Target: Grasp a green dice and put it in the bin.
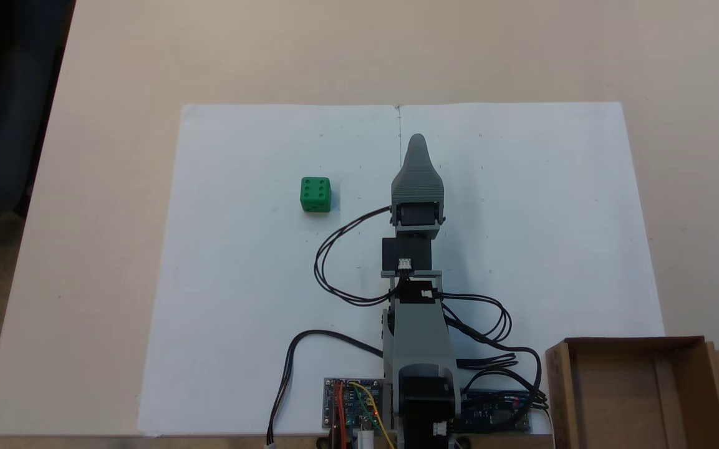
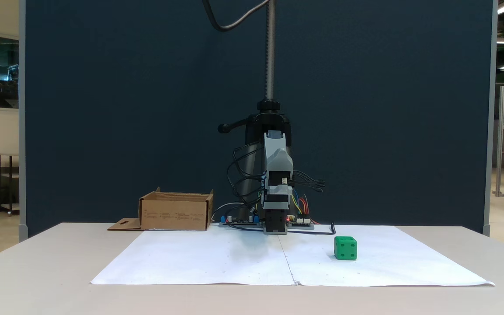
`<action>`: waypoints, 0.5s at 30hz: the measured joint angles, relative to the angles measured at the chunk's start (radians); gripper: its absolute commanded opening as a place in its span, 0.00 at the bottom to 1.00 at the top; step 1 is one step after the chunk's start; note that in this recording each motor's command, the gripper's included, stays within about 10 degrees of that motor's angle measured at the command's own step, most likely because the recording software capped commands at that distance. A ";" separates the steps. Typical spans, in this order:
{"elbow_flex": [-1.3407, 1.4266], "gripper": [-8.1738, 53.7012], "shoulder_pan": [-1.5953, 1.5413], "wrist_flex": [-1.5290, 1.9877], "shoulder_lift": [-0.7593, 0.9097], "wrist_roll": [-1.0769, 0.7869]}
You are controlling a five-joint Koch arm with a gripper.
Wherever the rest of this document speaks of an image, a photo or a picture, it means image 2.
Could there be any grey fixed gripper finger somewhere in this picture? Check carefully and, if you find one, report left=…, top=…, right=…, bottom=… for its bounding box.
left=264, top=130, right=287, bottom=152

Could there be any green die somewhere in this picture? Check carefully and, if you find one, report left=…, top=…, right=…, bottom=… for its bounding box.
left=334, top=236, right=358, bottom=261

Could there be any thin white cable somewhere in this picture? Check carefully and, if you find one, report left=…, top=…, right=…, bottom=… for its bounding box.
left=211, top=202, right=247, bottom=222

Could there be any green circuit board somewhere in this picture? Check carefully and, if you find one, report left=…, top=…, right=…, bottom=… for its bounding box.
left=287, top=214, right=315, bottom=229

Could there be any white paper sheet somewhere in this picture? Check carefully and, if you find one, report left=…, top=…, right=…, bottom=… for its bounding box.
left=90, top=225, right=495, bottom=287

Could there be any dark blue partition panel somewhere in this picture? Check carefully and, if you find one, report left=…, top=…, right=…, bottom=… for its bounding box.
left=19, top=0, right=497, bottom=241

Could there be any black and silver tripod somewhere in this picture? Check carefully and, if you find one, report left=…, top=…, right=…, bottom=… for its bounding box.
left=218, top=0, right=292, bottom=224

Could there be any blue circuit board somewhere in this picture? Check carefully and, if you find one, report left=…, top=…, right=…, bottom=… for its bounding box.
left=219, top=214, right=264, bottom=228

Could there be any brown cardboard box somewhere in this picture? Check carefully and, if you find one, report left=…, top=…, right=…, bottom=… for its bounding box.
left=108, top=187, right=214, bottom=231

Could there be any thick grey camera cable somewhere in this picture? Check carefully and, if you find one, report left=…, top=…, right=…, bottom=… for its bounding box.
left=202, top=0, right=271, bottom=32

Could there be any framed wall window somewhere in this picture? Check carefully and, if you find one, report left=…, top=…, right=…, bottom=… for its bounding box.
left=0, top=31, right=20, bottom=113

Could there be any black shelf cart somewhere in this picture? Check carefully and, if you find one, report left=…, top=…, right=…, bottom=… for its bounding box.
left=0, top=153, right=20, bottom=216

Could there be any black power cable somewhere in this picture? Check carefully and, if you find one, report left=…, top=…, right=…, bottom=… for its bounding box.
left=287, top=222, right=336, bottom=236

